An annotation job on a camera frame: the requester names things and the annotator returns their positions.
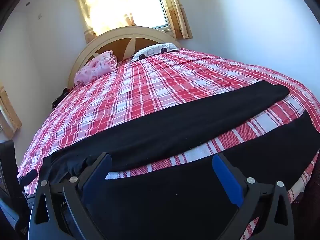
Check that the white patterned pillow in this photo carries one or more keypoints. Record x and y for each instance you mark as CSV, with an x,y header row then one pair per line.
x,y
152,51

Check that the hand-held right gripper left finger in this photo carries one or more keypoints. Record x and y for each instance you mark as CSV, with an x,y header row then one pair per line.
x,y
98,180

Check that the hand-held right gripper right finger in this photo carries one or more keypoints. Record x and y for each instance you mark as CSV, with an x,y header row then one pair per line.
x,y
227,180

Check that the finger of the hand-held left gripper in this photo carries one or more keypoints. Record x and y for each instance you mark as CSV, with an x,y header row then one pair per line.
x,y
28,178

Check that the black pants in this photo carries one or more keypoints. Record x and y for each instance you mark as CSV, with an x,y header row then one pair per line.
x,y
175,120

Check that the yellow patterned curtain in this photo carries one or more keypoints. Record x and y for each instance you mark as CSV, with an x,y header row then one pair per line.
x,y
8,112
100,10
178,17

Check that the cream wooden headboard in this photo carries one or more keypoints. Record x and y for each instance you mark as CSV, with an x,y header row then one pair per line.
x,y
117,33

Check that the dark object beside bed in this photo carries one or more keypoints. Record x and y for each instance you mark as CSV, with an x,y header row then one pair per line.
x,y
60,97

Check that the bed with red plaid sheet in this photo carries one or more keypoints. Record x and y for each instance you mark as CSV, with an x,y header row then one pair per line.
x,y
150,85

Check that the window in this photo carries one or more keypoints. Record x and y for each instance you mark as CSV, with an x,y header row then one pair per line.
x,y
147,5

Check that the pink floral pillow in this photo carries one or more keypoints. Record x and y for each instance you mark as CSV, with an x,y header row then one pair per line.
x,y
97,67

